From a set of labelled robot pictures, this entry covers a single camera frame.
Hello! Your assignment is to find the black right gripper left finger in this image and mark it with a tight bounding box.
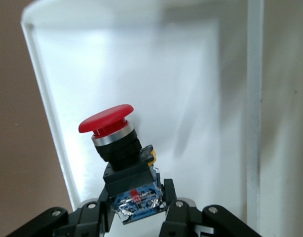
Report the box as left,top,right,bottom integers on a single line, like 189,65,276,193
5,185,115,237

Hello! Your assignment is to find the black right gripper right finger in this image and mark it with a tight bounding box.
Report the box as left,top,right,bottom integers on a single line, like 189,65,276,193
158,177,261,237

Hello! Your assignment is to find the red mushroom push button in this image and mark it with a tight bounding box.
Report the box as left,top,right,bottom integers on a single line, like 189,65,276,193
77,104,167,225

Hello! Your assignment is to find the white plastic drawer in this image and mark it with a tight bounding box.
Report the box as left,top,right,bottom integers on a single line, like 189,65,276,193
20,0,265,237

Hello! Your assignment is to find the brown table cover sheet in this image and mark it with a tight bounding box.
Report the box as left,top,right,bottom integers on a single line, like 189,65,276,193
0,0,77,237

